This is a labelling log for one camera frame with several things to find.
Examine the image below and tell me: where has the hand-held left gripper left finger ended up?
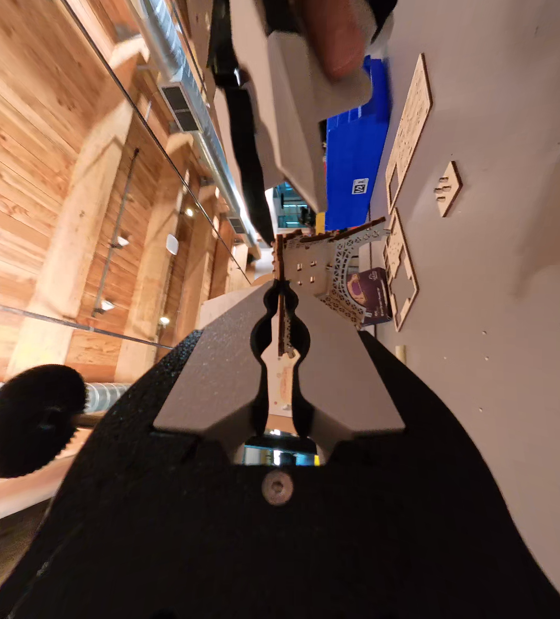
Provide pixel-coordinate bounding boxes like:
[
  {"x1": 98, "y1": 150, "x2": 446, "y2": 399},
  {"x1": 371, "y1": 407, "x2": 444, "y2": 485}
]
[{"x1": 153, "y1": 280, "x2": 283, "y2": 460}]

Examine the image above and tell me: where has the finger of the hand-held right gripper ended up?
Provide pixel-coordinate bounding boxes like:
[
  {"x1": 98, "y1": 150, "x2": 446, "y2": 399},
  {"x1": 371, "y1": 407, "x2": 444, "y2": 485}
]
[
  {"x1": 252, "y1": 109, "x2": 330, "y2": 214},
  {"x1": 214, "y1": 86, "x2": 275, "y2": 246}
]

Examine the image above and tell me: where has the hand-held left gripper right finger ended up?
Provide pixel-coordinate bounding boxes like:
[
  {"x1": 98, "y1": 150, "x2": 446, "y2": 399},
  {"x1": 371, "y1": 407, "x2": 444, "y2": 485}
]
[{"x1": 280, "y1": 283, "x2": 405, "y2": 460}]

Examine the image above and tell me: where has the wooden tower base model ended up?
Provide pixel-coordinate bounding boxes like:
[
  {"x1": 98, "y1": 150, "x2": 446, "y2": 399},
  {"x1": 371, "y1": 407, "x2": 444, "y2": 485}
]
[{"x1": 273, "y1": 218, "x2": 393, "y2": 359}]

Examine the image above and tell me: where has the grey desk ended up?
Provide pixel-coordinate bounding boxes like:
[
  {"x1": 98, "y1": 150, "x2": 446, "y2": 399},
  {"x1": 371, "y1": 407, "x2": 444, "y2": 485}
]
[{"x1": 360, "y1": 0, "x2": 560, "y2": 619}]

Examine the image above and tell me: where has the person's right hand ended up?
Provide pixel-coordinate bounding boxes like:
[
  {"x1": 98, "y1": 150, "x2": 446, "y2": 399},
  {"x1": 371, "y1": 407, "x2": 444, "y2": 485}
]
[{"x1": 304, "y1": 0, "x2": 371, "y2": 81}]

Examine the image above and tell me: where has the blue plastic bin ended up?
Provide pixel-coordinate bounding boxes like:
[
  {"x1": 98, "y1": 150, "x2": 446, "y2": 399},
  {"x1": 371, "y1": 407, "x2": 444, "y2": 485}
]
[{"x1": 325, "y1": 54, "x2": 392, "y2": 232}]

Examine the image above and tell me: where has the ceiling vent grille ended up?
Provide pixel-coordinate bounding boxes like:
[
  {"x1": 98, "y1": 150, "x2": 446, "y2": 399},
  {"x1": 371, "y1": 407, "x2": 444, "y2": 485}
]
[{"x1": 158, "y1": 82, "x2": 202, "y2": 135}]

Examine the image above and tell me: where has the purple cardboard box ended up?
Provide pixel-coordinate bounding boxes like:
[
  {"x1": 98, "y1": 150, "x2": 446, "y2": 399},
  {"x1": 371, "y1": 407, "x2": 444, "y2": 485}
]
[{"x1": 347, "y1": 267, "x2": 393, "y2": 326}]

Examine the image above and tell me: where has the long wooden parts sheet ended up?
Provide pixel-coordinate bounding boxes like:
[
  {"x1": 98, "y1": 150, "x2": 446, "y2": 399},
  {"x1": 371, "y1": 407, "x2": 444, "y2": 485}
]
[{"x1": 385, "y1": 53, "x2": 433, "y2": 214}]

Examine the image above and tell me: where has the small square wooden piece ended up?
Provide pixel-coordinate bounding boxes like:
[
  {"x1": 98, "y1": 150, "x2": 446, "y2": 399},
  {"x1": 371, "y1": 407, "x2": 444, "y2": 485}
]
[{"x1": 433, "y1": 161, "x2": 463, "y2": 218}]

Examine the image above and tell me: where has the black round disc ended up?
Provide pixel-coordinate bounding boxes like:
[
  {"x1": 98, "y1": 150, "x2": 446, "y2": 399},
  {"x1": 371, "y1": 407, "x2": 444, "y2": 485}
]
[{"x1": 0, "y1": 364, "x2": 88, "y2": 479}]

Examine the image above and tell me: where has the metal air duct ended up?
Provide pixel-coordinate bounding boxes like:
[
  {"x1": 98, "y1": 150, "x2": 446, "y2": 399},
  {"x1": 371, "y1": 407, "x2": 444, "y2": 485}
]
[
  {"x1": 125, "y1": 0, "x2": 261, "y2": 247},
  {"x1": 0, "y1": 381, "x2": 133, "y2": 419}
]

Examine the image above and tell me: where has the wooden puzzle frame sheet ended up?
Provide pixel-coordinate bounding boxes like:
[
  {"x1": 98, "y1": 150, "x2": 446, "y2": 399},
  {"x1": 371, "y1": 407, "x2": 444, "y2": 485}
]
[{"x1": 383, "y1": 208, "x2": 420, "y2": 333}]

